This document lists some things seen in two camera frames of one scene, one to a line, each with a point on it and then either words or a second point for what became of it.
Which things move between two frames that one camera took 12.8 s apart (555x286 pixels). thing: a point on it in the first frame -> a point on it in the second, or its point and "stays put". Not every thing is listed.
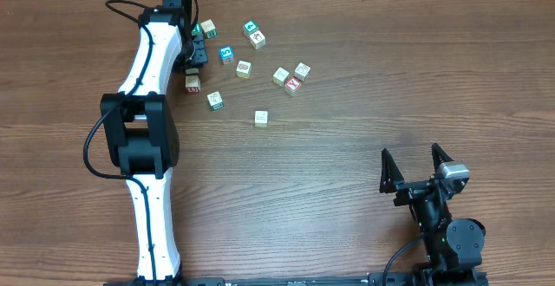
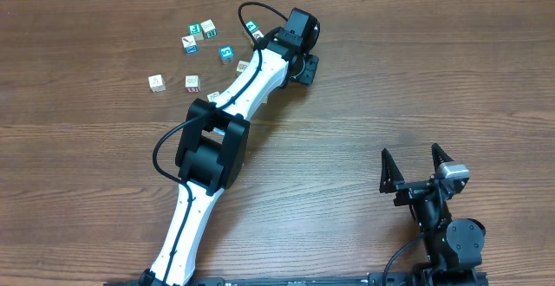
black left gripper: x=200 y=52 -> x=308 y=70
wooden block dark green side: x=209 y=29 stays put
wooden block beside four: x=257 y=40 stays put
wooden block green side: x=215 y=100 stays put
